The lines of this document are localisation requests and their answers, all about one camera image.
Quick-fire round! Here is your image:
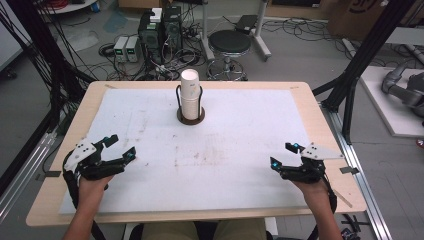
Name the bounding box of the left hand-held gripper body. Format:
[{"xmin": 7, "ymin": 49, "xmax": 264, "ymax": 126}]
[{"xmin": 62, "ymin": 137, "xmax": 116, "ymax": 183}]

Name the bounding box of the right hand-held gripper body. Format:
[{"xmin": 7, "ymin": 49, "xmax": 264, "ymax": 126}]
[{"xmin": 281, "ymin": 142, "xmax": 345, "ymax": 184}]

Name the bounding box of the black wire cup holder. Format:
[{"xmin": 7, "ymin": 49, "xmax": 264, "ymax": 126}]
[{"xmin": 175, "ymin": 84, "xmax": 206, "ymax": 126}]

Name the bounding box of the white paper cup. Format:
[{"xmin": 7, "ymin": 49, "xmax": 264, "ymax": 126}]
[{"xmin": 180, "ymin": 68, "xmax": 201, "ymax": 100}]

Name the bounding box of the person's right hand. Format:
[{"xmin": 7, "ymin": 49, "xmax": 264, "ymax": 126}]
[{"xmin": 292, "ymin": 179, "xmax": 332, "ymax": 209}]

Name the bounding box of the person's left hand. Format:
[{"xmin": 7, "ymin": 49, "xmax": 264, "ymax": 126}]
[{"xmin": 78, "ymin": 175, "xmax": 115, "ymax": 204}]

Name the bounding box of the wooden table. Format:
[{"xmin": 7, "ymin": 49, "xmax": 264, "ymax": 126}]
[{"xmin": 25, "ymin": 80, "xmax": 368, "ymax": 228}]

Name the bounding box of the thin wooden stick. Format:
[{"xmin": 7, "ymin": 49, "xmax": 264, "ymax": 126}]
[{"xmin": 333, "ymin": 188, "xmax": 354, "ymax": 209}]

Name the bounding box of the white table mat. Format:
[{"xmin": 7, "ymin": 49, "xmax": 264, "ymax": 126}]
[{"xmin": 59, "ymin": 88, "xmax": 313, "ymax": 215}]

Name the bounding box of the person's right leg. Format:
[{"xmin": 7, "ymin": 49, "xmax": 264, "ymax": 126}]
[{"xmin": 214, "ymin": 218, "xmax": 268, "ymax": 240}]

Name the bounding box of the person's leg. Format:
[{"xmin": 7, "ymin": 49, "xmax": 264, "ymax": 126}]
[
  {"xmin": 214, "ymin": 218, "xmax": 268, "ymax": 240},
  {"xmin": 141, "ymin": 221, "xmax": 200, "ymax": 240}
]

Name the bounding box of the person's left leg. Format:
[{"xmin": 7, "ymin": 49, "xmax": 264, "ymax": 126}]
[{"xmin": 141, "ymin": 221, "xmax": 200, "ymax": 240}]

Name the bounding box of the grey power supply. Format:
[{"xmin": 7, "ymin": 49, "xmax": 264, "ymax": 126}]
[
  {"xmin": 125, "ymin": 35, "xmax": 141, "ymax": 63},
  {"xmin": 113, "ymin": 36, "xmax": 129, "ymax": 63}
]

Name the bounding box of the white platform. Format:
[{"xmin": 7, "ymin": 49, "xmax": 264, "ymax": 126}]
[{"xmin": 359, "ymin": 65, "xmax": 424, "ymax": 138}]

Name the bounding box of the black computer tower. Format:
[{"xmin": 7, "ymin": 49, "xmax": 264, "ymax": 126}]
[
  {"xmin": 137, "ymin": 11, "xmax": 164, "ymax": 65},
  {"xmin": 162, "ymin": 5, "xmax": 184, "ymax": 56}
]

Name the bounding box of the black round stool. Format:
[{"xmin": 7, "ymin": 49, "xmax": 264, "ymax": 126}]
[{"xmin": 205, "ymin": 29, "xmax": 253, "ymax": 82}]

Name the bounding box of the black flat device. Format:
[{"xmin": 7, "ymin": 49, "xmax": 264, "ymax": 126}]
[{"xmin": 234, "ymin": 14, "xmax": 260, "ymax": 35}]

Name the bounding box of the small white box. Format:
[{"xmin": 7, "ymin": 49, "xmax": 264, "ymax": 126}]
[{"xmin": 149, "ymin": 7, "xmax": 164, "ymax": 24}]

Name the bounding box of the cardboard box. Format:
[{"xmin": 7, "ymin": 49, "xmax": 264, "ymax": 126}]
[{"xmin": 327, "ymin": 0, "xmax": 389, "ymax": 42}]

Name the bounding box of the aluminium rail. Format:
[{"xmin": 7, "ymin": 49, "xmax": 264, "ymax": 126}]
[
  {"xmin": 0, "ymin": 131, "xmax": 58, "ymax": 224},
  {"xmin": 320, "ymin": 102, "xmax": 394, "ymax": 240}
]

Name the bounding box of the tangle of floor cables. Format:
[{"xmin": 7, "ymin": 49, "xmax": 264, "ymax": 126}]
[{"xmin": 84, "ymin": 39, "xmax": 209, "ymax": 82}]

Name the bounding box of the black metal frame post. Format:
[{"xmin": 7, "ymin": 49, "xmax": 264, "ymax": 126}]
[
  {"xmin": 312, "ymin": 0, "xmax": 418, "ymax": 145},
  {"xmin": 0, "ymin": 0, "xmax": 96, "ymax": 134}
]

